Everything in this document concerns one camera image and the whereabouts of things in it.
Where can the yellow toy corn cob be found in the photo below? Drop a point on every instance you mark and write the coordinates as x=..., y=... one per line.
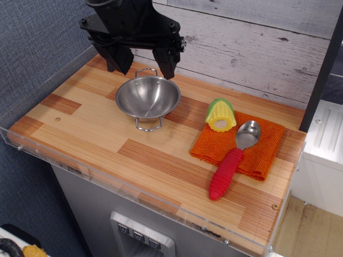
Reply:
x=220, y=115

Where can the red handled metal spoon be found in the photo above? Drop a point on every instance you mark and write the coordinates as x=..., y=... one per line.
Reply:
x=247, y=136

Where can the yellow object at bottom left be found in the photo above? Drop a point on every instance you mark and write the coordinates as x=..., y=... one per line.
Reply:
x=33, y=251

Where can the black vertical post right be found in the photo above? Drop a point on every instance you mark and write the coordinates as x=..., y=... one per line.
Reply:
x=324, y=72

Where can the silver dispenser panel with buttons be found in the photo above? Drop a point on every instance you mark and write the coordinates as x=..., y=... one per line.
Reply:
x=142, y=237

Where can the orange folded cloth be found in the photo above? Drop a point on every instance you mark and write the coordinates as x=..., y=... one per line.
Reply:
x=213, y=146

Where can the stainless steel colander bowl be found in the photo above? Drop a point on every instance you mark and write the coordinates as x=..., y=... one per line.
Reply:
x=148, y=98

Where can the white plastic appliance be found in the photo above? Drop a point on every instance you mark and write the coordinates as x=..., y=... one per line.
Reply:
x=317, y=179

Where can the grey cabinet front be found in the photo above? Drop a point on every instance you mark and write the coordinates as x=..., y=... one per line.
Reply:
x=92, y=206

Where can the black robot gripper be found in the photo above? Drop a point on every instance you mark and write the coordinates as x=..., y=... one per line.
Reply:
x=118, y=26

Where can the clear acrylic table guard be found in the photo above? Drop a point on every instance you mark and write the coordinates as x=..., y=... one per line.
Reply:
x=72, y=121

